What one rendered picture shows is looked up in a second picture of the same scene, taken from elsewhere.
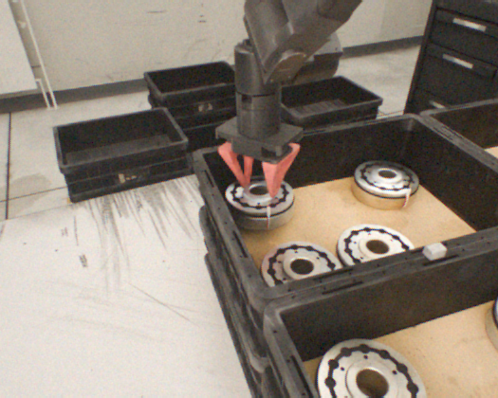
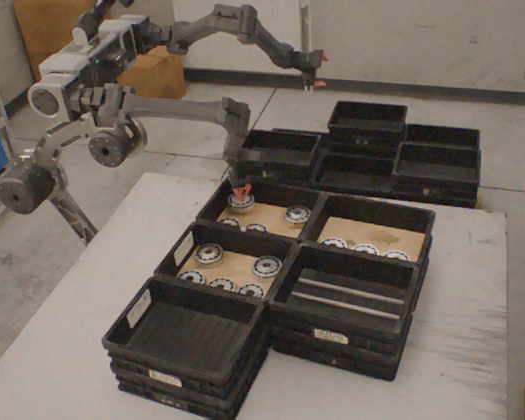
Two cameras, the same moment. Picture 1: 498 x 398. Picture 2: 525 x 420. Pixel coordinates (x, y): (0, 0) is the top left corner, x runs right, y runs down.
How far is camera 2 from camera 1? 1.96 m
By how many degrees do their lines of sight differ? 34
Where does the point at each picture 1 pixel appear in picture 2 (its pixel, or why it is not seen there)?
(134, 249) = not seen: hidden behind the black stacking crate
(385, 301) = (227, 237)
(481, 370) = (243, 269)
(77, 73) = (338, 67)
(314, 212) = (262, 216)
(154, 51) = (414, 61)
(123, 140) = (289, 149)
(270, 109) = (236, 171)
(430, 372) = (230, 263)
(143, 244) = not seen: hidden behind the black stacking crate
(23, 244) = (183, 188)
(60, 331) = (173, 221)
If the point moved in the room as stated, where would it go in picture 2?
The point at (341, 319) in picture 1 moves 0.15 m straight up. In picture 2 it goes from (214, 236) to (209, 202)
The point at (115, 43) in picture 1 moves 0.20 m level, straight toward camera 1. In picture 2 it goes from (378, 47) to (371, 58)
